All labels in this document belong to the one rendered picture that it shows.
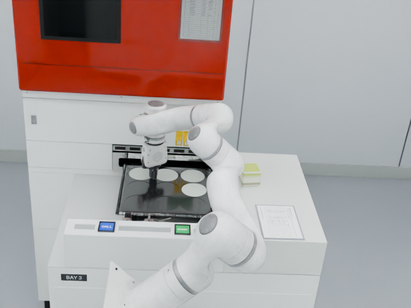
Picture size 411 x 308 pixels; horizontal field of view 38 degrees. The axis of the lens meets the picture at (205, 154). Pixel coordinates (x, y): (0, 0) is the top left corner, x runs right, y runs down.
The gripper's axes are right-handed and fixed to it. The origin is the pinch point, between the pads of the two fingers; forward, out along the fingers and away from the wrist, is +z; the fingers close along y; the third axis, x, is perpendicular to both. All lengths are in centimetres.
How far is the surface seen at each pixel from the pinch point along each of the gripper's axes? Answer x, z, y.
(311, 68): 83, 11, 172
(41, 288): 41, 76, -36
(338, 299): -30, 92, 102
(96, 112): 25.3, -19.6, -12.6
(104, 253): -32, 4, -38
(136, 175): 5.9, 2.4, -4.7
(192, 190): -15.4, 2.4, 9.4
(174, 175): -2.0, 2.4, 8.9
